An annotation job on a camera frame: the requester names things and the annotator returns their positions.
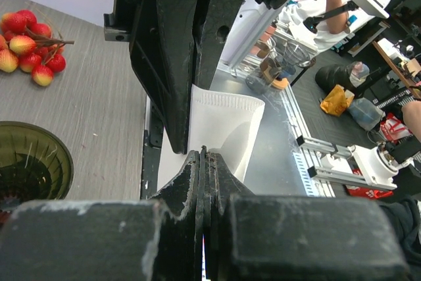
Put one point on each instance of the orange yellow bag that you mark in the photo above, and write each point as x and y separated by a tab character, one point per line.
337	101

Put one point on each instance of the dark green glass dripper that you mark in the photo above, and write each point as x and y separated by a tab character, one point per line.
35	164

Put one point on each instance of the red yellow lychee bunch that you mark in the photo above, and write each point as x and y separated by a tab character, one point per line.
32	47

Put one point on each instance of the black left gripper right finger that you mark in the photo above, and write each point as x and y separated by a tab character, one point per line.
267	237

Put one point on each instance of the aluminium frame rail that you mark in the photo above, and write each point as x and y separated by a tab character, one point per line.
305	118

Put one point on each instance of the white paper coffee filter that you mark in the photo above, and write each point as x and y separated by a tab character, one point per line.
225	123

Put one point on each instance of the white slotted cable duct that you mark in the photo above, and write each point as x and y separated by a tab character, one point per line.
302	166

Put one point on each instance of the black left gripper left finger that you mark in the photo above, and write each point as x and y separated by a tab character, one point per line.
159	238

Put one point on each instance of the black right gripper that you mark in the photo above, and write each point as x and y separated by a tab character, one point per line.
161	35

